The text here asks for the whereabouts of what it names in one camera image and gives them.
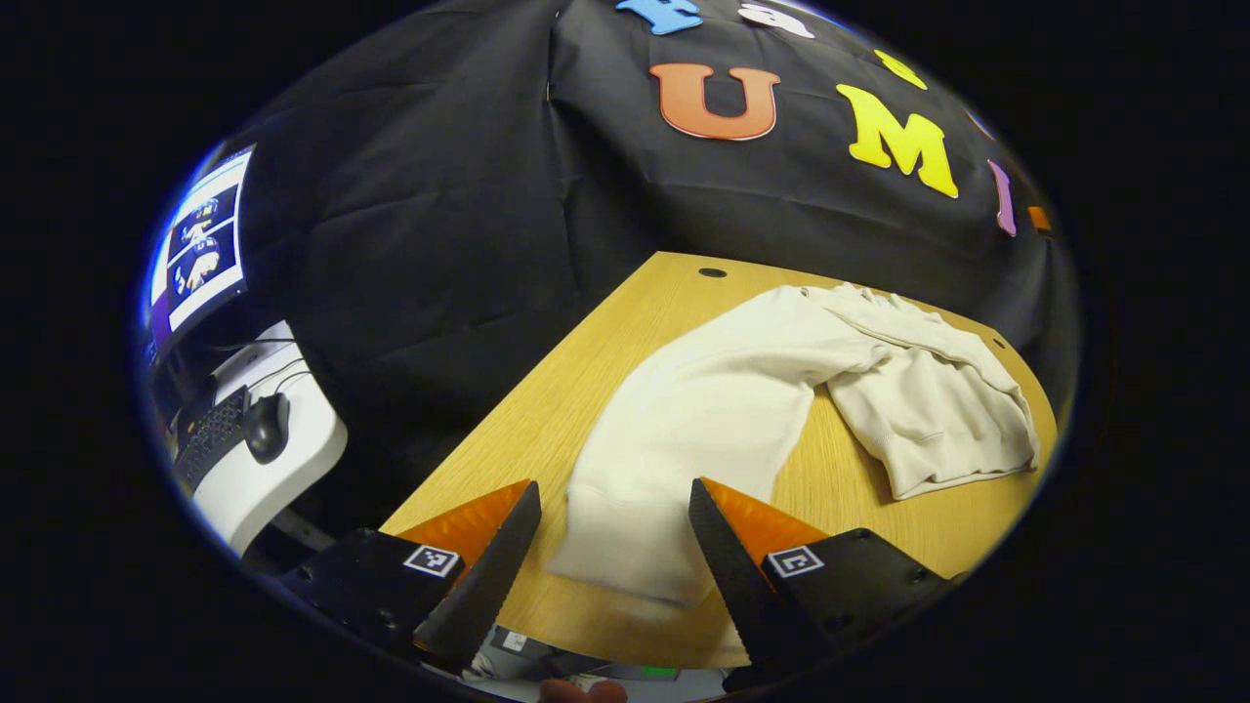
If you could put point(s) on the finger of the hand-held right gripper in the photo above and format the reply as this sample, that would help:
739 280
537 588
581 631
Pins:
1038 220

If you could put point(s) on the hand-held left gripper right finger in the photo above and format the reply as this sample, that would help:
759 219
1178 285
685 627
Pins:
742 596

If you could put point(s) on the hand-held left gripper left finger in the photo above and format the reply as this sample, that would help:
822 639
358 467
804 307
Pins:
488 586

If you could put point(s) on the cream knit sweater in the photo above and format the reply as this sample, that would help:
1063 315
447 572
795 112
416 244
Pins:
703 420

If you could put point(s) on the white side desk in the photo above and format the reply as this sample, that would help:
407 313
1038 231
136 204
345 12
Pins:
293 459

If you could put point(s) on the black computer mouse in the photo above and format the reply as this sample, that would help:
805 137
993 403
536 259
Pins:
267 428

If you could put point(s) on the black keyboard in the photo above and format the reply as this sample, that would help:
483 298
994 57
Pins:
210 434

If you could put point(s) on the black backdrop cloth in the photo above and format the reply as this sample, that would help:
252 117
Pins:
439 244

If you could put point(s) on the computer monitor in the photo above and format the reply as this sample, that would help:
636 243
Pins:
200 244

